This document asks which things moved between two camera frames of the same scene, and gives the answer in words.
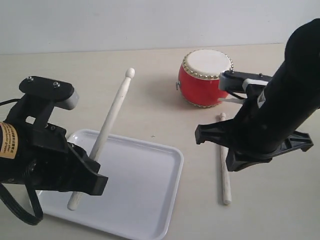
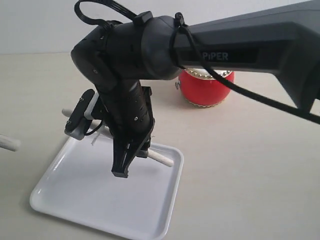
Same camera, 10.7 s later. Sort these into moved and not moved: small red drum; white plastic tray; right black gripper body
Moved: right black gripper body
Not moved: small red drum; white plastic tray
